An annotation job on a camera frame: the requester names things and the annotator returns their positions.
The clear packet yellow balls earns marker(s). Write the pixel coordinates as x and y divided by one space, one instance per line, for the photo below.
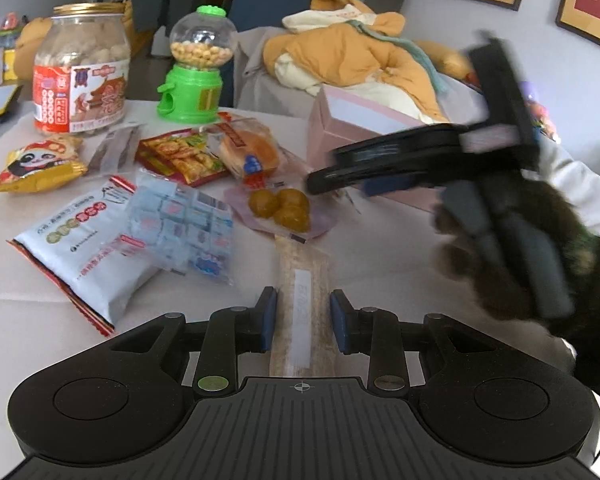
281 211

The pink cardboard box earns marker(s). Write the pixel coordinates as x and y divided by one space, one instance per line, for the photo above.
339 118

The red biscuit snack packet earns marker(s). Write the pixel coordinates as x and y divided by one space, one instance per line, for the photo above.
182 156

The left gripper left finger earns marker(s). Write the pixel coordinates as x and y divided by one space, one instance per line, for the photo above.
227 334

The green gumball candy dispenser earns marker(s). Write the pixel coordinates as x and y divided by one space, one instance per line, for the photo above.
201 43

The large biscuit jar gold lid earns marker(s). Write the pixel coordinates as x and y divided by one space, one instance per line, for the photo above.
81 70

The white snack bag red edge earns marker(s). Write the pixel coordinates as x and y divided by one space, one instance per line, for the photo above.
72 248

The grey sofa cover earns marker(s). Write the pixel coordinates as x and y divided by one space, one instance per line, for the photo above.
257 91

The small dark clear packet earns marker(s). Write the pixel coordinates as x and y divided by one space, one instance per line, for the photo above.
116 153

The bread bun packet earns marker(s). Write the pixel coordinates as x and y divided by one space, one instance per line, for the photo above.
248 149

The yellow panda snack bag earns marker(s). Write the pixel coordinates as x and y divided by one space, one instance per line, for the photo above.
43 165

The clear bag blue candies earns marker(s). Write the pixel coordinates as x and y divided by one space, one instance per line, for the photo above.
176 228

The right gloved hand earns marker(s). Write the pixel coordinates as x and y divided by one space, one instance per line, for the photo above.
505 298

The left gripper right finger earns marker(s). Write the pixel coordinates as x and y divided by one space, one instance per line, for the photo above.
381 336

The long clear cracker packet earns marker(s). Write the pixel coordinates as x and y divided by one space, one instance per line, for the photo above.
303 343

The yellow plush cushion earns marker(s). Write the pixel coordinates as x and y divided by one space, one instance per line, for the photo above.
34 33

